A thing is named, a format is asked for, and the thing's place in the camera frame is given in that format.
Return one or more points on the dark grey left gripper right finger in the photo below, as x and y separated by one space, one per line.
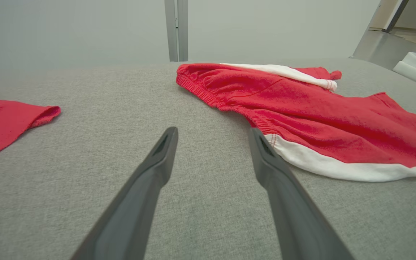
294 216

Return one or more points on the red shorts with white stripes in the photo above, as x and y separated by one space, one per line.
320 122

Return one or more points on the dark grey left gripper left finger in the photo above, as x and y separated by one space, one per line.
135 209

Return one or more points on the grey partition post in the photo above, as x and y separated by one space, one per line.
182 32
170 32

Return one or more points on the dark slanted pole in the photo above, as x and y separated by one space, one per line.
395 16

